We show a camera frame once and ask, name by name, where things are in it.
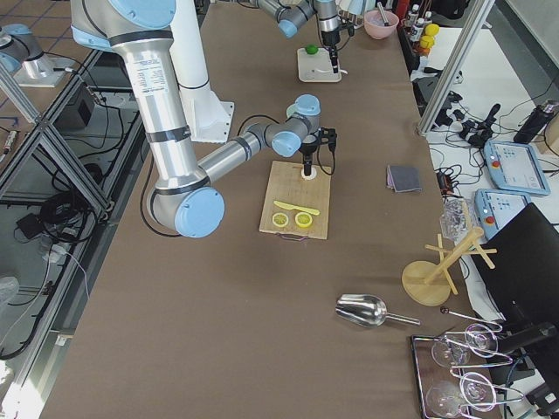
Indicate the yellow plastic knife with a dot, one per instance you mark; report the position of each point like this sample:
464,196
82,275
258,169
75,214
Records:
289,206

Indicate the wire glass rack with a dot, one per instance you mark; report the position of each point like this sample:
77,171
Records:
451,372

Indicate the wooden cup stand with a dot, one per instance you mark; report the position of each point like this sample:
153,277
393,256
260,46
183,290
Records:
431,284

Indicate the clear wine glass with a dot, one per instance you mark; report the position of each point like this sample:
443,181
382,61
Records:
473,393
455,348

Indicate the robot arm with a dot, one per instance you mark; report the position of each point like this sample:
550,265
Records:
183,198
290,18

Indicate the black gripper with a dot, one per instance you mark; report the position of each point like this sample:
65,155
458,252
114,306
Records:
307,155

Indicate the wooden cutting board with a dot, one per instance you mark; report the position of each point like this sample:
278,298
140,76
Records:
286,184

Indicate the yellow lemon slice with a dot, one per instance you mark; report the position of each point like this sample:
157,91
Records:
280,219

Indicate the green lime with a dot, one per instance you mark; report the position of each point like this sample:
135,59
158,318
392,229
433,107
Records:
311,49

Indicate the grey folded cloth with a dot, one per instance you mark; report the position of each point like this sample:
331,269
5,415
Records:
403,178

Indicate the yellow fruit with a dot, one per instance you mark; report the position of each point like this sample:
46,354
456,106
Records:
427,40

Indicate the yellow lemon half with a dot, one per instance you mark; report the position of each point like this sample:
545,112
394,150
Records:
303,219

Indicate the aluminium frame post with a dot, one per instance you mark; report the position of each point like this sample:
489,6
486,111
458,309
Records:
467,36

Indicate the blue teach pendant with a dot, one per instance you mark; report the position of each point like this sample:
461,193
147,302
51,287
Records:
514,166
495,208

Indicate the black monitor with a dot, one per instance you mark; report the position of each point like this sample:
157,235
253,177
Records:
524,281

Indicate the metal scoop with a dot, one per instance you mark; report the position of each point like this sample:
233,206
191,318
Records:
368,310

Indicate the cream rabbit tray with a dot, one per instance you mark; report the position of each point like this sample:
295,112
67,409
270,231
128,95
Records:
321,60

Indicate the pink bowl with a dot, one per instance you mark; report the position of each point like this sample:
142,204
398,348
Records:
375,27

